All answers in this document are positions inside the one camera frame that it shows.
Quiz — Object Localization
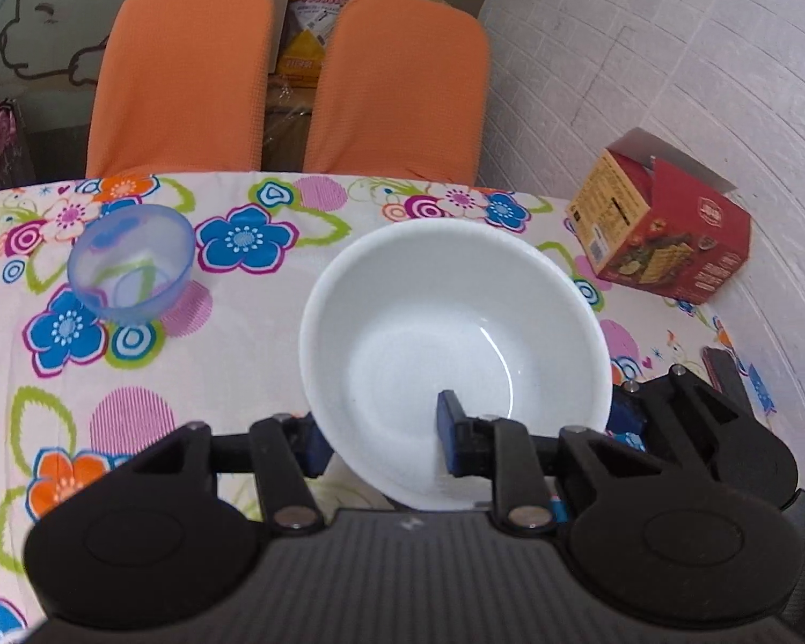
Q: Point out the left orange chair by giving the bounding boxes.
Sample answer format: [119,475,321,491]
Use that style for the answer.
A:
[85,0,273,179]

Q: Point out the white ceramic bowl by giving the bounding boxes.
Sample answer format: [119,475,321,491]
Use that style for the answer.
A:
[299,218,612,510]

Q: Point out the yellow snack bag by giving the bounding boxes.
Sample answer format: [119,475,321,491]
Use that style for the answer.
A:
[276,0,349,89]

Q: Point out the dark smartphone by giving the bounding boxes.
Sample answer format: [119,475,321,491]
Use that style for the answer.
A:
[701,347,753,416]

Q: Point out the blue translucent plastic bowl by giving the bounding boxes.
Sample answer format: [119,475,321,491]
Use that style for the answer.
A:
[67,203,194,326]

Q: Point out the right orange chair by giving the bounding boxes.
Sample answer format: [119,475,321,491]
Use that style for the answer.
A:
[302,0,490,186]

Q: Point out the floral tablecloth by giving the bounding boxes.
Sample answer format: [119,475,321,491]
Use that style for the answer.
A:
[0,173,731,642]

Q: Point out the orange chair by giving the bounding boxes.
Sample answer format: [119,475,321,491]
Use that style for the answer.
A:
[302,0,490,186]
[85,0,273,179]

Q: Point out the red cracker box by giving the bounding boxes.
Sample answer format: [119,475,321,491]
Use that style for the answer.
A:
[567,128,752,305]

